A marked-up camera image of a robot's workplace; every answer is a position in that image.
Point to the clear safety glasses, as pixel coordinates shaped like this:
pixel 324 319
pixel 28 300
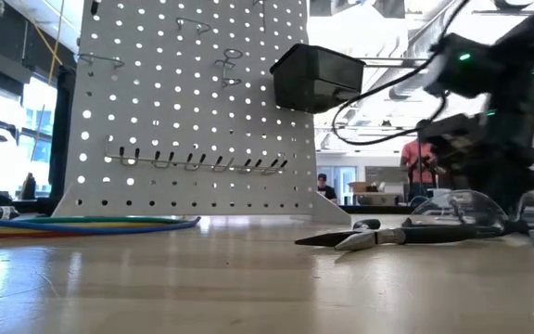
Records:
pixel 461 209

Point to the white metal pegboard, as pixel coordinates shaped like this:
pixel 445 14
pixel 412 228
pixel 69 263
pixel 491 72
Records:
pixel 156 211

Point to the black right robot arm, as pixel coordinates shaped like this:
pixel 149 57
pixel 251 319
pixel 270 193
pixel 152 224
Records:
pixel 526 37

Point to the person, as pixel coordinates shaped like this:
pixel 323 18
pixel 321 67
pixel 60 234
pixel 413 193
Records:
pixel 417 162
pixel 326 190

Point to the tan cardboard box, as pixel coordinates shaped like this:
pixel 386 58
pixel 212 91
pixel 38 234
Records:
pixel 369 188

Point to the black plastic bin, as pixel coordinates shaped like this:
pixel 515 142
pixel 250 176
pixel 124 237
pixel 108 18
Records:
pixel 318 79

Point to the multi prong tool rack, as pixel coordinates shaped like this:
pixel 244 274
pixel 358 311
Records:
pixel 193 163

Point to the small dark bottle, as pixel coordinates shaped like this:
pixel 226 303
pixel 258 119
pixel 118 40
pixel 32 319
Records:
pixel 28 188

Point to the black upright post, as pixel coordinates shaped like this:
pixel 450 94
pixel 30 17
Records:
pixel 60 139

